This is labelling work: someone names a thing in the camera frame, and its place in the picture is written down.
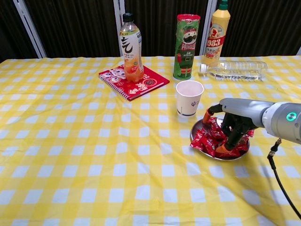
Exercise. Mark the yellow white checkered tablecloth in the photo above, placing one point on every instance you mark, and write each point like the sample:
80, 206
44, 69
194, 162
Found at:
70, 141

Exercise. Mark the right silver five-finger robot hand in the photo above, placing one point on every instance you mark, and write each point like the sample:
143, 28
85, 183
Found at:
242, 108

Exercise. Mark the green Pringles can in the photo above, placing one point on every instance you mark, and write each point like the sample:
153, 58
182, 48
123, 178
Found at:
185, 58

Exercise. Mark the clear empty water bottle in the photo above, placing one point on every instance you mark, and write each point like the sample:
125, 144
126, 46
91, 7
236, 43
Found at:
235, 70

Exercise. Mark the orange drink plastic bottle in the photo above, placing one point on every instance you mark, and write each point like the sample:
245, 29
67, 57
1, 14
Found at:
131, 51

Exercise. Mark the yellow squeeze bottle green cap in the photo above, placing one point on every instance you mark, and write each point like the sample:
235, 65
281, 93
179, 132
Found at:
215, 47

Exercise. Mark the red spiral notebook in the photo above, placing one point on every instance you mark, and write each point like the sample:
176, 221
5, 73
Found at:
150, 84

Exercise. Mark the white paper cup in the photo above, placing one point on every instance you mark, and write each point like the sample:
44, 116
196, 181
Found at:
188, 106

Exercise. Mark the grey partition post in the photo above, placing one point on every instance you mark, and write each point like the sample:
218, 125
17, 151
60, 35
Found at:
118, 7
299, 51
30, 30
206, 23

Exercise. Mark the round steel plate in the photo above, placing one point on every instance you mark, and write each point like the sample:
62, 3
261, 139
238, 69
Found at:
197, 129

